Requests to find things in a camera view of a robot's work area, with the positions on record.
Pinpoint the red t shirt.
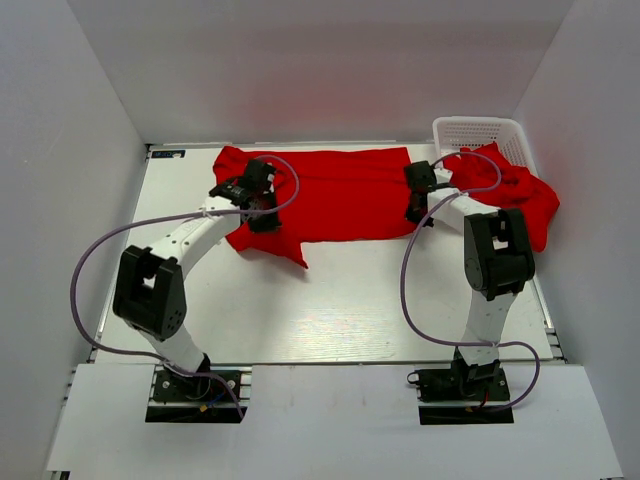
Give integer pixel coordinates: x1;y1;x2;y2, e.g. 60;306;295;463
227;147;415;268

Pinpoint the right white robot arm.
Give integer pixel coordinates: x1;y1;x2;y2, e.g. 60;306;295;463
404;161;535;401

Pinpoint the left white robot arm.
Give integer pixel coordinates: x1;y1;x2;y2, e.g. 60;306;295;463
112;156;280;399

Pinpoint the white perforated plastic basket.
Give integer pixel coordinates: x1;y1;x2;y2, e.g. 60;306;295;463
432;116;538;176

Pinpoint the crumpled red shirt in basket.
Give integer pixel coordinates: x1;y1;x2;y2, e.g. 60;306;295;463
443;142;560;253

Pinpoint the blue label sticker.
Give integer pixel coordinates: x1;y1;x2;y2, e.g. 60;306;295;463
150;149;186;159

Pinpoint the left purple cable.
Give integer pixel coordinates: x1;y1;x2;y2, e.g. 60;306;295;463
69;154;301;420

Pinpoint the purple cable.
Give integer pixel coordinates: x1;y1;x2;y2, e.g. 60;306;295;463
399;150;541;413
69;154;301;420

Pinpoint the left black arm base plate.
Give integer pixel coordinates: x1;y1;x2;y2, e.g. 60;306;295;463
145;367;251;424

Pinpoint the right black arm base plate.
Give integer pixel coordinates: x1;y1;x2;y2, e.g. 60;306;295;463
406;368;514;426

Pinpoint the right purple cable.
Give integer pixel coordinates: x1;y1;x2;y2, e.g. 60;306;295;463
399;150;541;413

